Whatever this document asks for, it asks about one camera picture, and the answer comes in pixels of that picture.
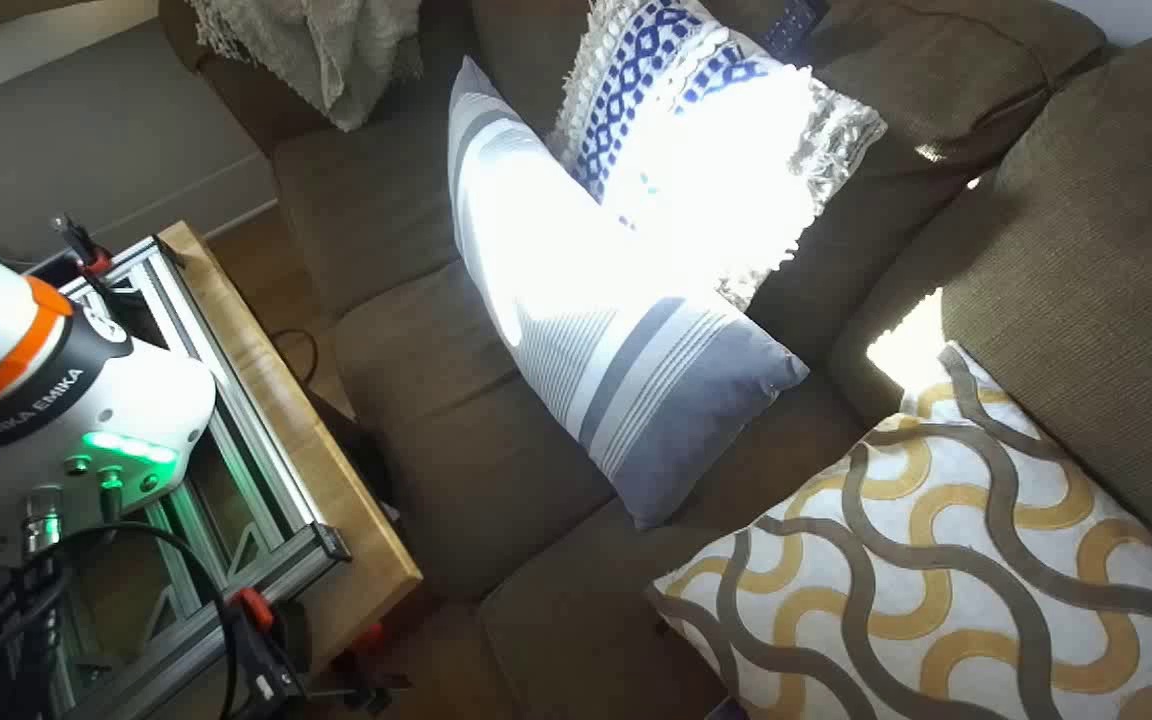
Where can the red clamp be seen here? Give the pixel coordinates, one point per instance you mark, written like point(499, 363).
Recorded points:
point(85, 249)

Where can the grey striped pillow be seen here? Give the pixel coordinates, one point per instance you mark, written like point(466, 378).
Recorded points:
point(656, 401)

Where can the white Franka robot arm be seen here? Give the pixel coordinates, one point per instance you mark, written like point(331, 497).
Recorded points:
point(16, 387)

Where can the brown fabric sofa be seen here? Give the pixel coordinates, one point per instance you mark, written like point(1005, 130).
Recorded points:
point(468, 440)

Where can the cream knitted blanket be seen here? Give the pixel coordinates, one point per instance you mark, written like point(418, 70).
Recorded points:
point(322, 44)

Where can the blue and white pillow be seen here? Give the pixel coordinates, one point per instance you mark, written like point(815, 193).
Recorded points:
point(656, 82)

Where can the orange and black clamp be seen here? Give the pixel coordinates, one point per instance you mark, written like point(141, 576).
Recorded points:
point(270, 641)

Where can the yellow wavy pattern pillow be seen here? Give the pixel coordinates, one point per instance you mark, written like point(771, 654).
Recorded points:
point(978, 560)

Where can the dark remote control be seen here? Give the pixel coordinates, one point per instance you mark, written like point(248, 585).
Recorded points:
point(790, 26)

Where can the wooden table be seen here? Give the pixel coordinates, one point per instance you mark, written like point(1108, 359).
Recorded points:
point(341, 502)

